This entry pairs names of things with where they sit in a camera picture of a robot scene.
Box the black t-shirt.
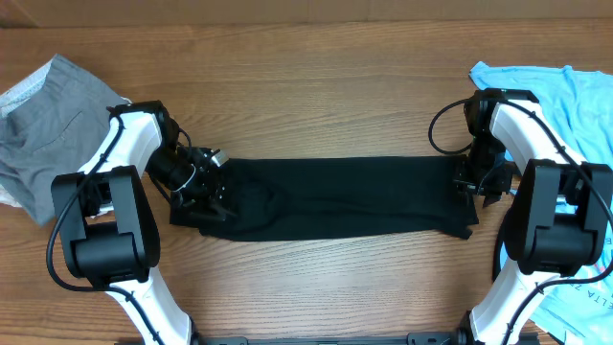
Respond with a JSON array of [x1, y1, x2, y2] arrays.
[[170, 156, 479, 242]]

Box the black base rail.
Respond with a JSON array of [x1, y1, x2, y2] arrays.
[[198, 331, 473, 345]]

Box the white folded garment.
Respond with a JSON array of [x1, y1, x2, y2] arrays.
[[0, 60, 133, 208]]

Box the grey folded shorts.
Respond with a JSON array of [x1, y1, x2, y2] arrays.
[[0, 54, 128, 228]]

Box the light blue printed t-shirt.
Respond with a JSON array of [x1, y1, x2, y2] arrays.
[[469, 61, 612, 345]]

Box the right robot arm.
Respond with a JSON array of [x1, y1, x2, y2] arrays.
[[447, 88, 612, 344]]

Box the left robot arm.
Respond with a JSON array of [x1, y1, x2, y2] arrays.
[[46, 101, 233, 345]]

